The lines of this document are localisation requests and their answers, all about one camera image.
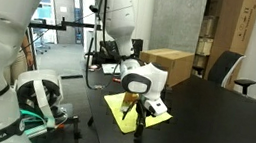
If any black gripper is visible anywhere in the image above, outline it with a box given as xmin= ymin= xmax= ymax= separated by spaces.
xmin=119 ymin=92 xmax=153 ymax=140

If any yellow cloth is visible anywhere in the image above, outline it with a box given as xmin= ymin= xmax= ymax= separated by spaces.
xmin=99 ymin=90 xmax=175 ymax=141

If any red marker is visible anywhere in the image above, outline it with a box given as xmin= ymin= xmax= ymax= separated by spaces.
xmin=111 ymin=76 xmax=127 ymax=85

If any white paper sheet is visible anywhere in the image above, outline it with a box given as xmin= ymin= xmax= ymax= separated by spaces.
xmin=100 ymin=61 xmax=124 ymax=78

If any black monitor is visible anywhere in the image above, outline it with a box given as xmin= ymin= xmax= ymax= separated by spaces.
xmin=129 ymin=38 xmax=144 ymax=59

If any small stacked cardboard box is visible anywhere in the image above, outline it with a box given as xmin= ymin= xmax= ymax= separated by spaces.
xmin=199 ymin=13 xmax=219 ymax=39
xmin=195 ymin=36 xmax=214 ymax=58

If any black office chair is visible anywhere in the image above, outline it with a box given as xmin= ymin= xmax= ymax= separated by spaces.
xmin=205 ymin=47 xmax=256 ymax=97

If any tall brown cardboard box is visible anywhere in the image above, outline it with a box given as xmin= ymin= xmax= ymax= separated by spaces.
xmin=202 ymin=0 xmax=256 ymax=94

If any tan wrist camera mount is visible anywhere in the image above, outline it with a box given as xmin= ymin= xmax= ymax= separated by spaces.
xmin=119 ymin=90 xmax=140 ymax=115

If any white strap VR headset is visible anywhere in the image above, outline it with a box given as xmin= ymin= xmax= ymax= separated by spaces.
xmin=10 ymin=64 xmax=68 ymax=131

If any black camera boom bar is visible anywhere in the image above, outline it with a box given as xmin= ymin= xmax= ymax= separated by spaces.
xmin=27 ymin=12 xmax=103 ymax=39

